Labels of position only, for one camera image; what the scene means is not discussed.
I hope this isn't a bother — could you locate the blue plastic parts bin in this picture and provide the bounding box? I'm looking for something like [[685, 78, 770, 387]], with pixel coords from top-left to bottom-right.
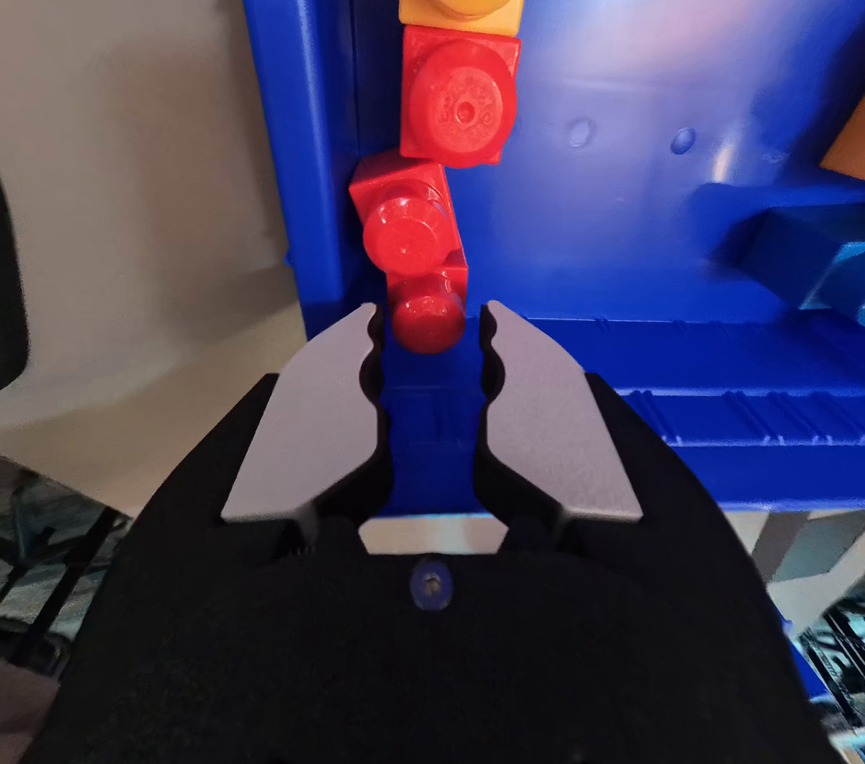
[[216, 0, 865, 515]]

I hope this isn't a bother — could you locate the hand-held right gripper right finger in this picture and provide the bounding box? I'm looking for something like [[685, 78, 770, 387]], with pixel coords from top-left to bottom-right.
[[472, 300, 644, 525]]

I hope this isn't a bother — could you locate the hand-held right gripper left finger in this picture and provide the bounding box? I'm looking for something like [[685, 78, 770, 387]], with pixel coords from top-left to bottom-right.
[[220, 302, 396, 525]]

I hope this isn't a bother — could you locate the red single-stud mega block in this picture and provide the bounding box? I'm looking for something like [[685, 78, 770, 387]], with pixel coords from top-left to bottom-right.
[[400, 26, 523, 169]]

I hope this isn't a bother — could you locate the red two-stud mega block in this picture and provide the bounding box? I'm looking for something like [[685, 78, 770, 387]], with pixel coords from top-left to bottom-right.
[[348, 149, 469, 354]]

